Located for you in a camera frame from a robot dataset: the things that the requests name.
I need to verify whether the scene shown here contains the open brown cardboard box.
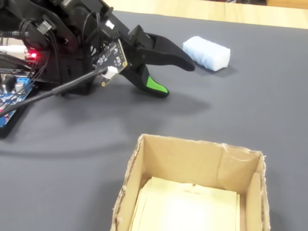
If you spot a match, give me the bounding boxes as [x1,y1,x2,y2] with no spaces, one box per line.
[110,133,271,231]

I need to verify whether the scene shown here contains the thick black camera cable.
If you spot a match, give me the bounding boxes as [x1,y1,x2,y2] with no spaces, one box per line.
[0,65,119,116]

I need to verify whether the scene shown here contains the pale yellow paper sheets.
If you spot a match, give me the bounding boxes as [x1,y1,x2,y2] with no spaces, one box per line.
[129,176,242,231]

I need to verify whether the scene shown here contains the black plug cable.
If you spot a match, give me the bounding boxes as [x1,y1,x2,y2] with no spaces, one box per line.
[0,29,26,39]

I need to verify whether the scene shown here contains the black circuit board holder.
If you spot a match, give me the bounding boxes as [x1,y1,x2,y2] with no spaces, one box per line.
[0,83,40,139]

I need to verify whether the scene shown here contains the white usb cable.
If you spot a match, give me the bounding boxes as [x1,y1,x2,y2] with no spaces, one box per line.
[0,44,29,54]

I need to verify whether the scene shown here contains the brown wooden furniture piece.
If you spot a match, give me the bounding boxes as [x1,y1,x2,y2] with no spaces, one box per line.
[265,0,308,7]

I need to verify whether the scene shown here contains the dark grey table mat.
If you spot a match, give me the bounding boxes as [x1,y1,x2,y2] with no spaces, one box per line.
[0,9,308,231]

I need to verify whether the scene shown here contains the white blue foam block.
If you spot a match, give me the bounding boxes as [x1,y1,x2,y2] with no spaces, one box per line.
[182,36,231,72]

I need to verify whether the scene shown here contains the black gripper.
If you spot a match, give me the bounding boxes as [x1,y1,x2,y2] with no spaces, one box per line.
[121,24,196,99]

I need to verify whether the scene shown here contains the blue controller circuit board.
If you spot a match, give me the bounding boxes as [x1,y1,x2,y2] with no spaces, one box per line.
[0,76,35,128]

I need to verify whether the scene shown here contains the thin black wire bundle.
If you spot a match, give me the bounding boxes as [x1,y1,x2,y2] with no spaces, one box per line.
[18,14,61,84]

